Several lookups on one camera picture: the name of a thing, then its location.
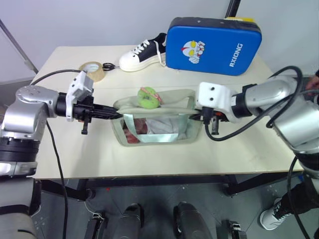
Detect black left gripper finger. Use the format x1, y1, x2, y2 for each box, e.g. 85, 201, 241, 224
96, 104, 120, 114
96, 112, 124, 120

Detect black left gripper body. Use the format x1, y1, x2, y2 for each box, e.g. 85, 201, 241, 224
73, 96, 101, 135

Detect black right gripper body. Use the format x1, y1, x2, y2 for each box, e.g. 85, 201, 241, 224
198, 107, 230, 136

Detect green clear zip pouch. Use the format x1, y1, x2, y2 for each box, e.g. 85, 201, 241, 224
111, 89, 204, 147

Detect person's hand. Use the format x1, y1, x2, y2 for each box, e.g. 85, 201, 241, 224
306, 76, 319, 90

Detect brown packing tape roll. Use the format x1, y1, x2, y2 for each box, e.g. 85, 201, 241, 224
79, 61, 106, 83

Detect white and black sneaker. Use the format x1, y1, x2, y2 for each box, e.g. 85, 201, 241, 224
119, 32, 168, 73

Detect blue kick pad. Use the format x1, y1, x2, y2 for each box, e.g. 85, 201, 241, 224
164, 16, 263, 77

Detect grey metal bar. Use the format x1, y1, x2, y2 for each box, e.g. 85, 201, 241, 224
0, 18, 39, 74

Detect yellow block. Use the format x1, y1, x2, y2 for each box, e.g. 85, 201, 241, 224
225, 16, 255, 22

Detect black pole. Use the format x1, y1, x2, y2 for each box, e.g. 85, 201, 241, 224
223, 0, 242, 19

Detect black stand foot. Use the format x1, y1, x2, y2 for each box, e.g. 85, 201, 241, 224
83, 211, 108, 239
221, 220, 248, 239

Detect person's white shoe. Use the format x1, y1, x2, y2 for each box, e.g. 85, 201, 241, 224
260, 196, 292, 231

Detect person's black trouser leg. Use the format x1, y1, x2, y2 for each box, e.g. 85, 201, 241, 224
281, 178, 319, 215

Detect grey robot body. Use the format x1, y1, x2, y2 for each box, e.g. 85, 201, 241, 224
0, 178, 42, 239

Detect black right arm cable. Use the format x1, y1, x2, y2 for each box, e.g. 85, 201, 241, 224
202, 65, 319, 239

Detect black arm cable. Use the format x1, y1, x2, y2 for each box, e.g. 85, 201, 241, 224
31, 69, 83, 239
202, 65, 319, 239

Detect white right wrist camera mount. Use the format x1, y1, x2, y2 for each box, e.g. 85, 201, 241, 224
194, 82, 240, 124

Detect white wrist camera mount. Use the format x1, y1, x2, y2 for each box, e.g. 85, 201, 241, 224
65, 70, 95, 122
194, 82, 240, 124

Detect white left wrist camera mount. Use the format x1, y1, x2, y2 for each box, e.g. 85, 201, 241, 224
65, 70, 95, 122

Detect green plush keychain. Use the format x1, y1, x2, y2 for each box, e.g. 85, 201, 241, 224
137, 86, 163, 110

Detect black handled scissors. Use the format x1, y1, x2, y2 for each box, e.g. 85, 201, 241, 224
102, 62, 121, 72

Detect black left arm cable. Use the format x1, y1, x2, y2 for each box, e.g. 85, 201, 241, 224
31, 69, 83, 239

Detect black table frame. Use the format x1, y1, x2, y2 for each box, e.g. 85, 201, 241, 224
41, 173, 304, 201

